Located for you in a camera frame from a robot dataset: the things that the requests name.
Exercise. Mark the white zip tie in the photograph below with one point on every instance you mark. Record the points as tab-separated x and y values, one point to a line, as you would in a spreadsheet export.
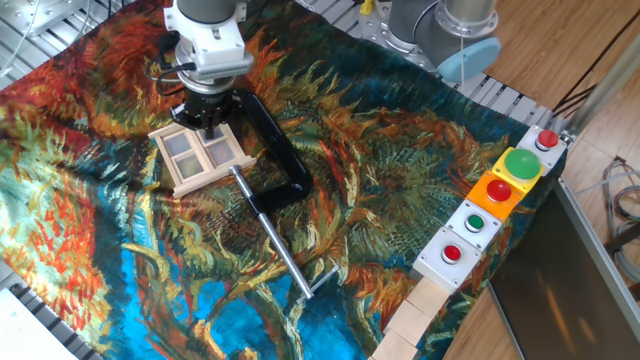
462	60

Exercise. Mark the small grey box red button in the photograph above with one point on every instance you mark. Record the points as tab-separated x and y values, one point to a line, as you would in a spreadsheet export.
546	139

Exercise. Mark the dark metal bar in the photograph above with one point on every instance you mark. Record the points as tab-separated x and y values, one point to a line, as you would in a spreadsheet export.
625	237

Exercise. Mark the grey box green button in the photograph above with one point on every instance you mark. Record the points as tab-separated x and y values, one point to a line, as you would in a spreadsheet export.
474	222

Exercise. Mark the black C-clamp with steel screw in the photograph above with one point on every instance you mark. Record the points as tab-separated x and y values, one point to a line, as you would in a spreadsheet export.
280	145

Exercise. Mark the orange box red button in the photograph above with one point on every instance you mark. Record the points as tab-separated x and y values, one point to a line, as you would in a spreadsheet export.
499	191

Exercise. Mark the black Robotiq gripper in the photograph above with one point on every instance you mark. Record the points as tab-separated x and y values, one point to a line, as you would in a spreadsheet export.
209	107

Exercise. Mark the dark glass panel aluminium frame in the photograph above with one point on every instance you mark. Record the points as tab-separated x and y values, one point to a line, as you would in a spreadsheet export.
550	300

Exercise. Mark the yellow clip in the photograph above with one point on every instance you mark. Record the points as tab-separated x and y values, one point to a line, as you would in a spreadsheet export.
366	7

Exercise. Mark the aluminium profile post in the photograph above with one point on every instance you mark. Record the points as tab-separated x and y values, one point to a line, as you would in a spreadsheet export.
600	95

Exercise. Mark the white sheet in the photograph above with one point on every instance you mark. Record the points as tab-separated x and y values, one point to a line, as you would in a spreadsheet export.
25	335

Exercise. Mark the sunflower painting print cloth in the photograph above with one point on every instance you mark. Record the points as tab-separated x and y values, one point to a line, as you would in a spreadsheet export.
375	150

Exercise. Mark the yellow box green mushroom button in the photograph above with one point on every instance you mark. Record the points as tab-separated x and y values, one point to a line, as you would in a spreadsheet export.
522	164

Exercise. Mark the pale wooden block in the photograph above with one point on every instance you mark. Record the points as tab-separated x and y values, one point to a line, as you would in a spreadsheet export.
427	297
392	347
407	322

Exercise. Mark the small wooden sliding window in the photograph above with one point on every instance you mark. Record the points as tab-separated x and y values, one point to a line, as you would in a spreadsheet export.
215	177

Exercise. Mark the aluminium mounting plate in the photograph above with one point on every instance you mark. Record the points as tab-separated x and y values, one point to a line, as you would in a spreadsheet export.
45	15

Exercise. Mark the large grey box red button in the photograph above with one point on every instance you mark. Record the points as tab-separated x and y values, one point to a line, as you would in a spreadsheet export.
430	265

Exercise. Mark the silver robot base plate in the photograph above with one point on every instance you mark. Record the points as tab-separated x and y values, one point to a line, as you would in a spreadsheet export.
375	32

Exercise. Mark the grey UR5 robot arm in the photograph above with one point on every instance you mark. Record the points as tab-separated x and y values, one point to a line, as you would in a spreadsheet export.
210	35

